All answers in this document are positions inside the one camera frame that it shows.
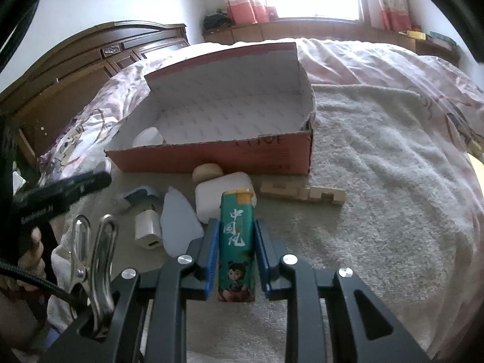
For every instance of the metal spring clip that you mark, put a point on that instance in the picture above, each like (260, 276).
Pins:
(99, 272)

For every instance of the yellow book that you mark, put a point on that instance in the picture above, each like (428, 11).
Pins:
(414, 34)

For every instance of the pale blue plastic piece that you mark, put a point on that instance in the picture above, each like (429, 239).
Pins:
(181, 227)

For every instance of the white round container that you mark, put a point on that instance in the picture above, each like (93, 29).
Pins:
(147, 138)

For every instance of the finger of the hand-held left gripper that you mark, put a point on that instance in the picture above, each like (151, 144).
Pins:
(89, 183)

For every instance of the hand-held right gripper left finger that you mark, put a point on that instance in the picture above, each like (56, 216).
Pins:
(211, 257)

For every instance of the round beige wooden lid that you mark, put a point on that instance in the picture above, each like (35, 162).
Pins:
(206, 172)

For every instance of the dark wooden headboard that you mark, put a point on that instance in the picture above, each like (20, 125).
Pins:
(75, 68)

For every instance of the pink printed quilt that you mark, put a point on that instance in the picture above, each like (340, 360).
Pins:
(378, 64)

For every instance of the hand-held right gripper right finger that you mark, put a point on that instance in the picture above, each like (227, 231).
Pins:
(262, 257)

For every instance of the wooden window ledge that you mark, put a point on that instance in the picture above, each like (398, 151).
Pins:
(272, 30)

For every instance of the wooden block puzzle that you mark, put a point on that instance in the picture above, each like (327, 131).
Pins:
(302, 193)

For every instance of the white plastic case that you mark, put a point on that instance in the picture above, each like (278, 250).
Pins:
(213, 198)

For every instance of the white charger plug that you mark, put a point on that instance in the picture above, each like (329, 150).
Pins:
(147, 228)

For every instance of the person's left hand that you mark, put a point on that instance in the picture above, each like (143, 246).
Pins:
(33, 249)

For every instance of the dark clothes pile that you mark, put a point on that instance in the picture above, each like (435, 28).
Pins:
(217, 20)

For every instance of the green drink carton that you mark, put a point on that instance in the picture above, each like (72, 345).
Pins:
(234, 242)

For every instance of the stack of books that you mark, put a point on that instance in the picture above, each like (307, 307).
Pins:
(440, 39)

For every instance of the person's left forearm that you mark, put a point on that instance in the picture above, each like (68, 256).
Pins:
(19, 317)

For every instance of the red cardboard box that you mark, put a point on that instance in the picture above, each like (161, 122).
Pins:
(211, 158)

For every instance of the beige towel blanket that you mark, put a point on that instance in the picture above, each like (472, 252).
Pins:
(378, 196)

